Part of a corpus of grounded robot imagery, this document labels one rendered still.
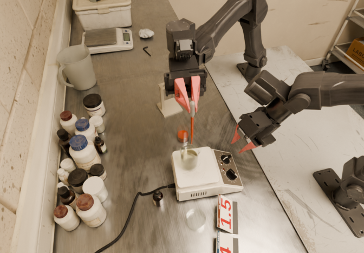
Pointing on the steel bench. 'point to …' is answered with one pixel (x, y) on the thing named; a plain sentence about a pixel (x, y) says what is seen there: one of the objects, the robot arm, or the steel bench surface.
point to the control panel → (227, 168)
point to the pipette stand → (173, 108)
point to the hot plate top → (209, 164)
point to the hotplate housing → (199, 192)
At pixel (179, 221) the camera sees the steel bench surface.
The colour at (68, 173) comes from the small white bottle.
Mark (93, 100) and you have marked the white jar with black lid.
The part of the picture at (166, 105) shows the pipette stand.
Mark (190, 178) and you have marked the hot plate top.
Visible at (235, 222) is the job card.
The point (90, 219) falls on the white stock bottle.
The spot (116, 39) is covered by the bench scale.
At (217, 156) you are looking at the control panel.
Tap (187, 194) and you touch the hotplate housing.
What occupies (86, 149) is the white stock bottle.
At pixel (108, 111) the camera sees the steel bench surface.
